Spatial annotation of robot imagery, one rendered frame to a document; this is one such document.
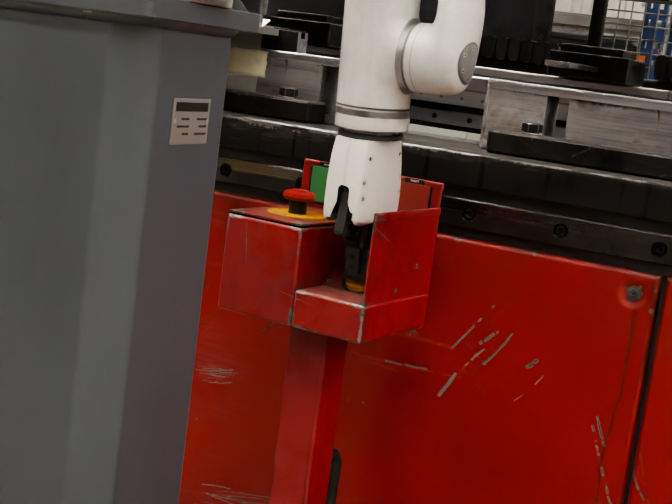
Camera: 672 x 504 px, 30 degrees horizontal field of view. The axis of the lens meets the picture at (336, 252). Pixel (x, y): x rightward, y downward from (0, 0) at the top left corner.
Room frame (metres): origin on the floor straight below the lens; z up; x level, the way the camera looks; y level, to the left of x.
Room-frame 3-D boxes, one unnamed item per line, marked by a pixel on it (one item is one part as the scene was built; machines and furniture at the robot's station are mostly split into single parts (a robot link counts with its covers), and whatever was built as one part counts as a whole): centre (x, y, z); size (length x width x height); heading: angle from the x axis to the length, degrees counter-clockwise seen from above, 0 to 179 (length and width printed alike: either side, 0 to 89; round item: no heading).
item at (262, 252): (1.49, 0.01, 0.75); 0.20 x 0.16 x 0.18; 60
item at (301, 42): (1.90, 0.18, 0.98); 0.20 x 0.03 x 0.03; 64
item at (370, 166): (1.44, -0.02, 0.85); 0.10 x 0.07 x 0.11; 150
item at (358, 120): (1.44, -0.02, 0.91); 0.09 x 0.08 x 0.03; 150
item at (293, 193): (1.50, 0.05, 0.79); 0.04 x 0.04 x 0.04
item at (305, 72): (1.89, 0.15, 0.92); 0.39 x 0.06 x 0.10; 64
